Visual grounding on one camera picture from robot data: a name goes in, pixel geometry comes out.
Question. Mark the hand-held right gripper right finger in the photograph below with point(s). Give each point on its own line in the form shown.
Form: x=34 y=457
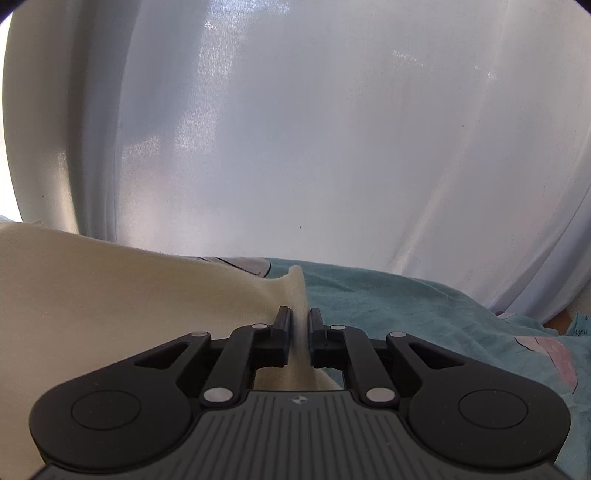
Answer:
x=316 y=327

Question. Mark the blue mushroom print bedsheet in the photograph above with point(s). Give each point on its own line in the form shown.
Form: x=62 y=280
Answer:
x=438 y=323

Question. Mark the cream knit sweater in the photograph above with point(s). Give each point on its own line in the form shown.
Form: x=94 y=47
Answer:
x=106 y=300

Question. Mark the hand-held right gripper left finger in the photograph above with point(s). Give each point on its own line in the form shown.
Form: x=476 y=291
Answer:
x=283 y=325

